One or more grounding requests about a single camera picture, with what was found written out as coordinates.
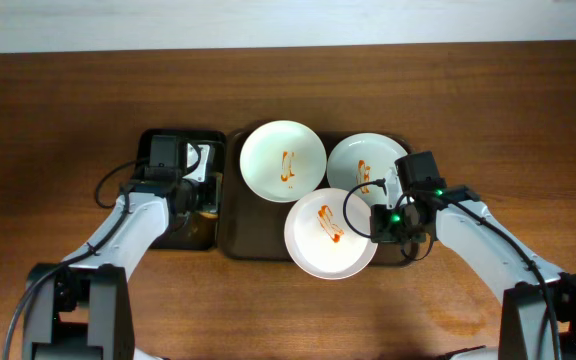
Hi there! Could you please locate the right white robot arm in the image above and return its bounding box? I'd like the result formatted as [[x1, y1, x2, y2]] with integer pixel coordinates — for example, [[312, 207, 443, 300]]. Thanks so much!
[[370, 152, 576, 359]]

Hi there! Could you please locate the black cable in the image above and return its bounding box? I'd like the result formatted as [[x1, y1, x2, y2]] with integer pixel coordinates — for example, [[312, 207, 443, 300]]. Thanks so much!
[[342, 178, 564, 360], [1, 144, 204, 360]]

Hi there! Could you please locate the right black cable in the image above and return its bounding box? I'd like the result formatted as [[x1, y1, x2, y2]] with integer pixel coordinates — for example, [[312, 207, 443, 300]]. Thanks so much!
[[342, 178, 564, 360]]

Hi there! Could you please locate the pale grey plate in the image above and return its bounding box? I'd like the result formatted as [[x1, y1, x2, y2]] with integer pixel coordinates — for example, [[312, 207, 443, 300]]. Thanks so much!
[[326, 133, 408, 206]]

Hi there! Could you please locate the green and orange sponge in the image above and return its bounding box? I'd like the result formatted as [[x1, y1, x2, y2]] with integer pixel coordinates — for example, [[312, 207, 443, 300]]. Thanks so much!
[[197, 211, 219, 220]]

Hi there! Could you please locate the white plate front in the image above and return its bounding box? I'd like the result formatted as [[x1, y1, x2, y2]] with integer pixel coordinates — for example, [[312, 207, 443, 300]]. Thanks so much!
[[284, 188, 377, 280]]

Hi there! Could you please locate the left black cable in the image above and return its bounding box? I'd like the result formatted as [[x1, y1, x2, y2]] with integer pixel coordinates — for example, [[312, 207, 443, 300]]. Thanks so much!
[[1, 144, 204, 360]]

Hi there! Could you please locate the small black tray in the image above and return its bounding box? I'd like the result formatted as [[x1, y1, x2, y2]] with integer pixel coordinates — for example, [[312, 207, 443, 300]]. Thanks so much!
[[141, 129, 226, 251]]

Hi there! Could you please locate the white plate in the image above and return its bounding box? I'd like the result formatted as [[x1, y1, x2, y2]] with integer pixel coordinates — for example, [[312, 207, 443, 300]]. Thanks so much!
[[239, 120, 327, 203], [284, 188, 377, 280]]

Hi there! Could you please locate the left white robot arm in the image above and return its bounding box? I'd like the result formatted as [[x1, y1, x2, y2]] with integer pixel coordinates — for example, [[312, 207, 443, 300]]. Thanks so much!
[[2, 129, 226, 360]]

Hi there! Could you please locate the large brown serving tray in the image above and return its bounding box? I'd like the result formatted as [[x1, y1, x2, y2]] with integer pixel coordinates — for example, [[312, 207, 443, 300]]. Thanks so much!
[[216, 129, 412, 267]]

